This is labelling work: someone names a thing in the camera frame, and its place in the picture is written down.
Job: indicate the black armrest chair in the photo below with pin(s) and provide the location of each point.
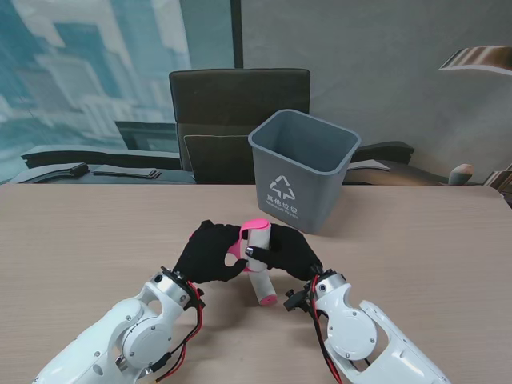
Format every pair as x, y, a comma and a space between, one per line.
384, 150

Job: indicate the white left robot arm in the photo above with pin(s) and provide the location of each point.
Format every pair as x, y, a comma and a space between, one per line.
136, 336

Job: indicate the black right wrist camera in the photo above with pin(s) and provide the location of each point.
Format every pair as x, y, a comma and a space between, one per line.
297, 302

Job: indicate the used white lint roll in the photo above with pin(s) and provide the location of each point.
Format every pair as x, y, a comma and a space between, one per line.
258, 240

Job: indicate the grey plastic waste bin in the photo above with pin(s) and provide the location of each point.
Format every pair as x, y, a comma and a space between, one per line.
304, 188

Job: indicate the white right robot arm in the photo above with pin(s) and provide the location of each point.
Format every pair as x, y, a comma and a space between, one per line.
352, 328

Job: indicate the white lint roll refill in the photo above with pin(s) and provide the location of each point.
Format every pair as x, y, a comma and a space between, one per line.
262, 288

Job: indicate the dark brown office chair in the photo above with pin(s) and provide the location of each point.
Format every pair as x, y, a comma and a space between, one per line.
224, 104

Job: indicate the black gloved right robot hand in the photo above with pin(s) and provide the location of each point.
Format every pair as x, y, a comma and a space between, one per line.
292, 256

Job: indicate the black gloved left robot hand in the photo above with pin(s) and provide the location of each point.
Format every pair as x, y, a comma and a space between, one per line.
204, 256

